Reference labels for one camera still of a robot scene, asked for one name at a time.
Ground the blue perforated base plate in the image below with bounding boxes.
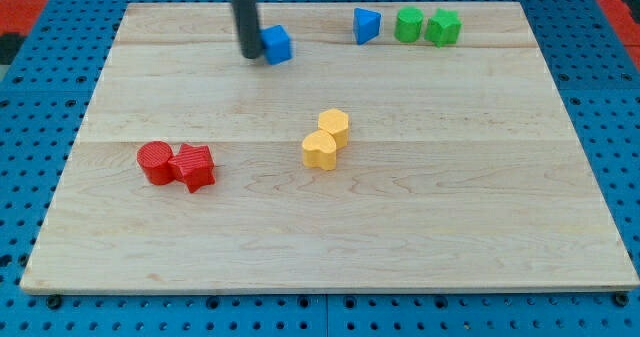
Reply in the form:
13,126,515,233
1,0,639,336

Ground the green star block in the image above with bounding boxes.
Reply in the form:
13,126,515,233
424,8,462,47

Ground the light wooden board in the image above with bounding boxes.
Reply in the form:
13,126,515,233
21,2,639,295

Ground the red cylinder block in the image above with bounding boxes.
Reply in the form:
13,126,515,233
136,141,174,185

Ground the red star block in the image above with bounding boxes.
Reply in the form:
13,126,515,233
168,143,216,193

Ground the yellow heart block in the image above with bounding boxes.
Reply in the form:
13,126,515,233
302,130,337,171

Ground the green cylinder block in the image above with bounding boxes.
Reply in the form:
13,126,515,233
394,6,424,43

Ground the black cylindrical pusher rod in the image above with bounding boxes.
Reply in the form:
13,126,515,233
230,0,263,60

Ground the blue cube block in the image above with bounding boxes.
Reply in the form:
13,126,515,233
261,25,292,65

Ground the yellow hexagon block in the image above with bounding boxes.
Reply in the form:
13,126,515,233
318,109,350,149

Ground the blue triangle block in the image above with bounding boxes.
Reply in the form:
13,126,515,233
352,7,382,45

